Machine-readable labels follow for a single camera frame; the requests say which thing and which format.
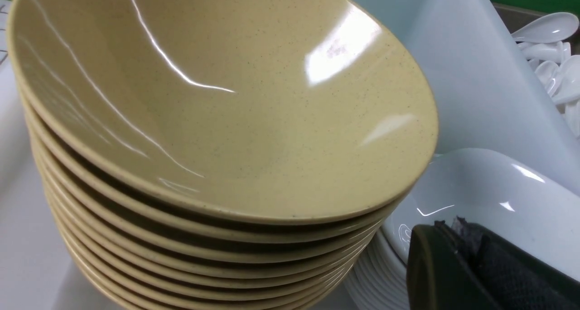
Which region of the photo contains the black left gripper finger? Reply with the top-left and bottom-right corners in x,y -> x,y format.
406,217 -> 580,310

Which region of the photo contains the stack of yellow bowls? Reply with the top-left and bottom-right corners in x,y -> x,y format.
18,88 -> 408,310

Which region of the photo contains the pile of white spoons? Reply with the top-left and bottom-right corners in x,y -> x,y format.
511,12 -> 580,139

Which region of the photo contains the olive plastic spoon bin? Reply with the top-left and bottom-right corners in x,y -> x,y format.
492,2 -> 580,55

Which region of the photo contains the yellow noodle bowl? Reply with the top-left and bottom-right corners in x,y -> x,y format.
6,0 -> 439,225

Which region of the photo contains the stack of white dishes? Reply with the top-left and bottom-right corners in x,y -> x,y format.
343,229 -> 410,310

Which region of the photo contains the large white plastic bin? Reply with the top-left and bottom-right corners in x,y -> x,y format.
1,0 -> 579,310

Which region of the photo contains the white square side dish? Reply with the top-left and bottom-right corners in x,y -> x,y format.
382,148 -> 580,280

